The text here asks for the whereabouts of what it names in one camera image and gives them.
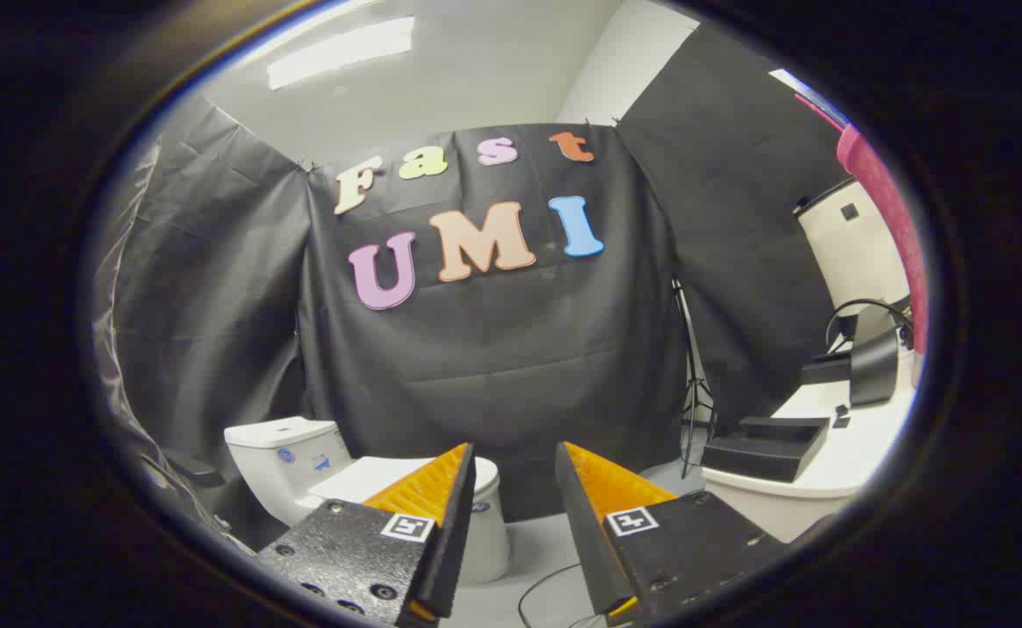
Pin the white round table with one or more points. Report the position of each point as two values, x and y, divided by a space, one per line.
855 445

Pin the small black block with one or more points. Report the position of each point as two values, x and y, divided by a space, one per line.
841 416

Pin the pink cloth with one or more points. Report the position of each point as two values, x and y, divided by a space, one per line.
890 201

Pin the black light stand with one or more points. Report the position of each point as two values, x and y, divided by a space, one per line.
695 384

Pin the black cylindrical device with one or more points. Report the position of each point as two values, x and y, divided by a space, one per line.
874 366

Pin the white toilet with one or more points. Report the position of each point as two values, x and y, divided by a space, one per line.
277 462

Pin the black stepped box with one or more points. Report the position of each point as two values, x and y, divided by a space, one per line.
764 449

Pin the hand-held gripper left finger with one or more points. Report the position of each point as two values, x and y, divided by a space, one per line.
452 541

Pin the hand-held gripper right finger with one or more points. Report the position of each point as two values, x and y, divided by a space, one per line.
588 541

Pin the ceiling light panel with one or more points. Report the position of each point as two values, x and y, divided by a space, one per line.
337 52

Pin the flat black box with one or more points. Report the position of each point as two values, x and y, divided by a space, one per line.
825 368

